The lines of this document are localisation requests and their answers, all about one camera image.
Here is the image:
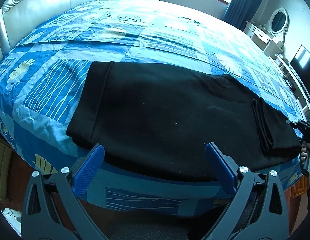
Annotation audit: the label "black flat television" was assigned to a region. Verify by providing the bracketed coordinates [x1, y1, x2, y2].
[290, 44, 310, 84]

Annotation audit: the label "black pants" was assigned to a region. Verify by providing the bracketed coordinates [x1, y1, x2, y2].
[66, 61, 302, 182]

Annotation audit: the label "blue patterned bedspread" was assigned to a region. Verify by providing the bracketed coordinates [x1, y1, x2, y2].
[0, 0, 310, 217]

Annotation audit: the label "brown wooden nightstand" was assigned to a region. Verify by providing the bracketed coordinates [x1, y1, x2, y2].
[0, 132, 14, 202]

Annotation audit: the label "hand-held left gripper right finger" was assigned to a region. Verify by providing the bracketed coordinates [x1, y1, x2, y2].
[202, 142, 289, 240]

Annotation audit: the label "white floral cloth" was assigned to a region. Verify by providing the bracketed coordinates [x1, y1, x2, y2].
[2, 207, 22, 236]

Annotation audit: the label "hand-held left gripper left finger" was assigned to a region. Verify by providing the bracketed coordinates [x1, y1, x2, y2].
[21, 144, 105, 240]

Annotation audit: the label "cream tufted leather headboard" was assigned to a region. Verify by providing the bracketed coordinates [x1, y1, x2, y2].
[0, 0, 118, 60]

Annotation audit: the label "brown wooden cabinet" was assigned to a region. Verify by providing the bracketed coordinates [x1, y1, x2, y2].
[284, 176, 309, 233]

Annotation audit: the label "oval white-framed mirror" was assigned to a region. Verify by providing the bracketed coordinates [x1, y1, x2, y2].
[264, 7, 288, 39]

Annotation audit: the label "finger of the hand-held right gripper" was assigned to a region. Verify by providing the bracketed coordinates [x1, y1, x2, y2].
[286, 119, 310, 141]

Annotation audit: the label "white television cabinet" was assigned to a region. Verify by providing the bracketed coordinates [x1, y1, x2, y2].
[269, 54, 310, 120]

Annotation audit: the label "white dressing table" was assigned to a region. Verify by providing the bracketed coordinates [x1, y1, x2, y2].
[244, 20, 286, 55]

